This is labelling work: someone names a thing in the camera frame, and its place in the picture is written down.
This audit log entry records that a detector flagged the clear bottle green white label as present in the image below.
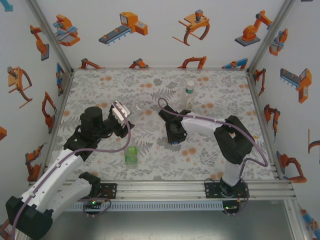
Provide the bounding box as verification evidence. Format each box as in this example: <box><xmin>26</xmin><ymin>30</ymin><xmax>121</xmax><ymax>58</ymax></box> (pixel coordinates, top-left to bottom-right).
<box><xmin>177</xmin><ymin>80</ymin><xmax>196</xmax><ymax>111</ymax></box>

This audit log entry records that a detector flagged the floral patterned table cover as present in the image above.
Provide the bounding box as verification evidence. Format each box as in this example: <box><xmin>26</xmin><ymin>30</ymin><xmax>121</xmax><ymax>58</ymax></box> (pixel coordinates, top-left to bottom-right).
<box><xmin>48</xmin><ymin>69</ymin><xmax>279</xmax><ymax>182</ymax></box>

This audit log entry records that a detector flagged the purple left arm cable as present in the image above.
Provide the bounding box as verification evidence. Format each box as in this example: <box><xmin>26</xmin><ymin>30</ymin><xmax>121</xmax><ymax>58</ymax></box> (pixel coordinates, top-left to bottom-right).
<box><xmin>9</xmin><ymin>117</ymin><xmax>133</xmax><ymax>240</ymax></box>

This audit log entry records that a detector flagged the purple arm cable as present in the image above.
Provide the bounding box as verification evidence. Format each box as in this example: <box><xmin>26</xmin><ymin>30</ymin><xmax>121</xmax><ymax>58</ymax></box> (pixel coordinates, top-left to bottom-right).
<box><xmin>157</xmin><ymin>97</ymin><xmax>269</xmax><ymax>181</ymax></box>
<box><xmin>9</xmin><ymin>117</ymin><xmax>133</xmax><ymax>240</ymax></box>

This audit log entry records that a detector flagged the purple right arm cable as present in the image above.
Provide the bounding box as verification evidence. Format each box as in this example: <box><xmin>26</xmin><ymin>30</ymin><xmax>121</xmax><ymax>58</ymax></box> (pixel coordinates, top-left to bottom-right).
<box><xmin>157</xmin><ymin>97</ymin><xmax>269</xmax><ymax>181</ymax></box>

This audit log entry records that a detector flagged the aluminium side rail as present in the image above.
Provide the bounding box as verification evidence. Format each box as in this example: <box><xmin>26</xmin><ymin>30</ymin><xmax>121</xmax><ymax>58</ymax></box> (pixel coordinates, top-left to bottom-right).
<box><xmin>27</xmin><ymin>69</ymin><xmax>75</xmax><ymax>186</ymax></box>
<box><xmin>245</xmin><ymin>69</ymin><xmax>285</xmax><ymax>181</ymax></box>

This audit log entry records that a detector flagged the wide aluminium base rail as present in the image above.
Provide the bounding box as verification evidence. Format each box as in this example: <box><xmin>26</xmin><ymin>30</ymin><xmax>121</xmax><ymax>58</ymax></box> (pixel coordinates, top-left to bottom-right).
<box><xmin>27</xmin><ymin>179</ymin><xmax>297</xmax><ymax>201</ymax></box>

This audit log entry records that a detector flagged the thin aluminium rail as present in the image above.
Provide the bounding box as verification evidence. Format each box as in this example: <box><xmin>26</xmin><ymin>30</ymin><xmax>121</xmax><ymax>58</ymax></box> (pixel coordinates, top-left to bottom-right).
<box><xmin>71</xmin><ymin>66</ymin><xmax>249</xmax><ymax>72</ymax></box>

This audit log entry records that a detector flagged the white slotted cable duct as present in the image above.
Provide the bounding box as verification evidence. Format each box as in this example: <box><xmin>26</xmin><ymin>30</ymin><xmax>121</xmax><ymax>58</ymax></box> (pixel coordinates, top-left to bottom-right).
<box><xmin>61</xmin><ymin>200</ymin><xmax>225</xmax><ymax>213</ymax></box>

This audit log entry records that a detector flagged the aluminium frame post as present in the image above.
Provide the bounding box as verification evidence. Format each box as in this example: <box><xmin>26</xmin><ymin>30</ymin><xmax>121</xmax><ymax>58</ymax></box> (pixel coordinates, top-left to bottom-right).
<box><xmin>246</xmin><ymin>0</ymin><xmax>297</xmax><ymax>75</ymax></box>
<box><xmin>24</xmin><ymin>0</ymin><xmax>75</xmax><ymax>76</ymax></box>
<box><xmin>283</xmin><ymin>199</ymin><xmax>313</xmax><ymax>240</ymax></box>

